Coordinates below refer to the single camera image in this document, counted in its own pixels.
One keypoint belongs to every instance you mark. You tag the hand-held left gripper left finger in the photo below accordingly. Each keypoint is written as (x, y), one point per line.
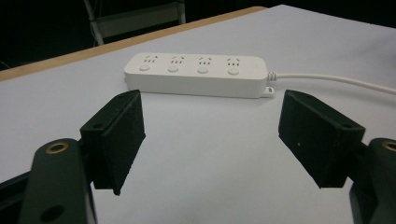
(115, 140)

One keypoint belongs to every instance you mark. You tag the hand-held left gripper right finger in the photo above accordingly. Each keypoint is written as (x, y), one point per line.
(317, 137)

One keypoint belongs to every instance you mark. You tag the white power strip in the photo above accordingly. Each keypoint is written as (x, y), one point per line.
(196, 76)

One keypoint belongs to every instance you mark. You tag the grey chair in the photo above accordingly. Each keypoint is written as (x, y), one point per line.
(134, 18)

